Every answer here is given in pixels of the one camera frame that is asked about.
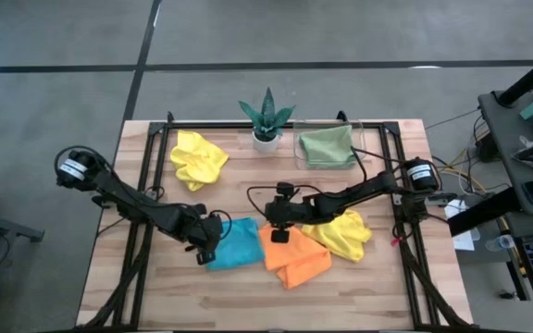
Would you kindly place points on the green plant in white pot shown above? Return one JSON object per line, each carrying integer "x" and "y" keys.
{"x": 266, "y": 125}

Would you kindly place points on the white paper sheet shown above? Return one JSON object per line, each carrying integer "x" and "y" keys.
{"x": 463, "y": 238}

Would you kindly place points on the yellow microfiber towel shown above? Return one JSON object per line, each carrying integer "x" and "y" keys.
{"x": 345, "y": 240}
{"x": 197, "y": 157}

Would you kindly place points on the small black floor object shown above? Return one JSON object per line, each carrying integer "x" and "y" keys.
{"x": 508, "y": 294}

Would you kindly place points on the black controller box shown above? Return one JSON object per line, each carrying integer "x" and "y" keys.
{"x": 442, "y": 198}

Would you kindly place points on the clear plastic bin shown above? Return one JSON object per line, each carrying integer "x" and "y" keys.
{"x": 364, "y": 139}

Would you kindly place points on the small teal box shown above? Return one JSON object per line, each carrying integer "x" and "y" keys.
{"x": 532, "y": 110}

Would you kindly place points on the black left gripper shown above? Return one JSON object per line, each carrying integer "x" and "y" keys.
{"x": 202, "y": 226}

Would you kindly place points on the green microfiber towel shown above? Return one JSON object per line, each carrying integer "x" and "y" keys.
{"x": 326, "y": 148}

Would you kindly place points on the grey stand leg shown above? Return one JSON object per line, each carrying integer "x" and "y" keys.
{"x": 3, "y": 224}

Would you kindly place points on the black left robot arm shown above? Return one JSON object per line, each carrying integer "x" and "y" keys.
{"x": 132, "y": 201}

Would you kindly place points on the blue microfiber towel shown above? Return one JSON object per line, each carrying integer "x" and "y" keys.
{"x": 239, "y": 245}

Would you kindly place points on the orange microfiber towel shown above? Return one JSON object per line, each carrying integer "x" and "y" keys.
{"x": 294, "y": 259}

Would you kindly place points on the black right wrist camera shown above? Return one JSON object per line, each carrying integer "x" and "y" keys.
{"x": 280, "y": 236}

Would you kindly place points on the clear water bottle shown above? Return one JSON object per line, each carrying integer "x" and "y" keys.
{"x": 500, "y": 242}

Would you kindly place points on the grey side desk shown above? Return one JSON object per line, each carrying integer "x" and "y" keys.
{"x": 507, "y": 139}

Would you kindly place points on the black diagonal pole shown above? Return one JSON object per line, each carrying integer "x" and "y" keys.
{"x": 530, "y": 76}

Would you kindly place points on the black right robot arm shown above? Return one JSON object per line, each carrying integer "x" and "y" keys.
{"x": 363, "y": 189}

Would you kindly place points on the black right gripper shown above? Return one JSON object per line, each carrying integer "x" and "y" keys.
{"x": 294, "y": 210}

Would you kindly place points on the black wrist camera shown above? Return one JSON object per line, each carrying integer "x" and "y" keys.
{"x": 280, "y": 236}
{"x": 205, "y": 257}

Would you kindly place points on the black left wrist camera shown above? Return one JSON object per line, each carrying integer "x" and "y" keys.
{"x": 205, "y": 257}

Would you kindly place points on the black desk crossbeam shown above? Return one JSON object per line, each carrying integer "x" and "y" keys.
{"x": 484, "y": 213}

